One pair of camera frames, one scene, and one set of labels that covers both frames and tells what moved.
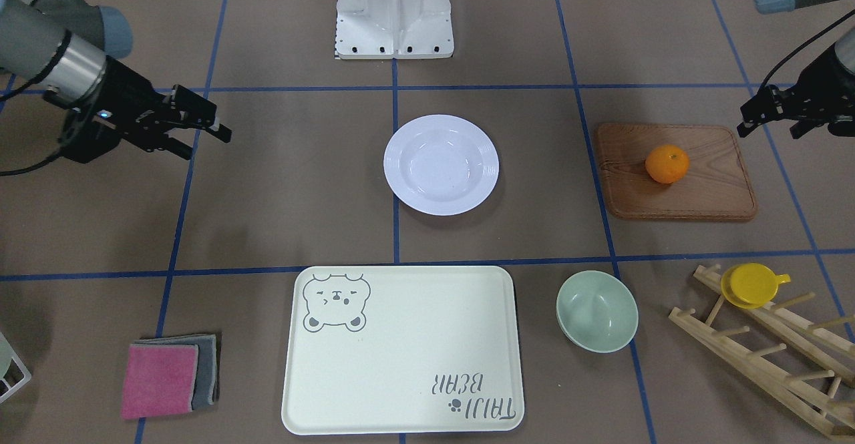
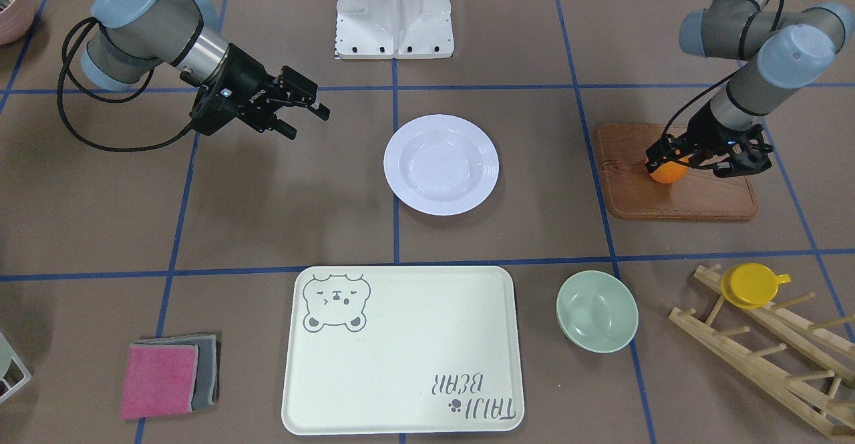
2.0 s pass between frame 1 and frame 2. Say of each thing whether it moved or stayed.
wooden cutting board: stayed
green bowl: stayed
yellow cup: stayed
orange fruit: stayed
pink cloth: stayed
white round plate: stayed
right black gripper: moved
